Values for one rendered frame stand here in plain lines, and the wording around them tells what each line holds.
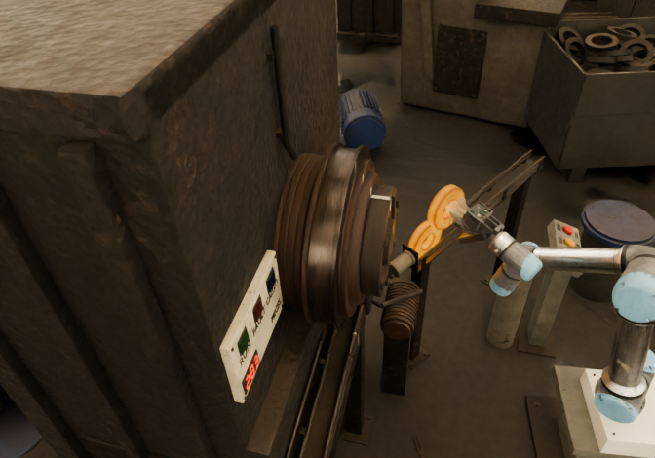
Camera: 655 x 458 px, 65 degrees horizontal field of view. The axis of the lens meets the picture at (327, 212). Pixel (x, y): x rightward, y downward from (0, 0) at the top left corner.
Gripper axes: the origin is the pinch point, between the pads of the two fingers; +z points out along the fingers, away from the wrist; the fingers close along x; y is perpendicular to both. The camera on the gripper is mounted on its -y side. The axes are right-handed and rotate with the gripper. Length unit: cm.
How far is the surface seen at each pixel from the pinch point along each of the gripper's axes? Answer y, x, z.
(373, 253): 31, 54, -12
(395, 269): -24.5, 17.3, -0.4
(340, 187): 42, 55, 1
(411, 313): -38.6, 16.8, -13.1
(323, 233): 37, 63, -4
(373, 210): 35, 48, -5
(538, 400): -76, -19, -66
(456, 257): -98, -63, 8
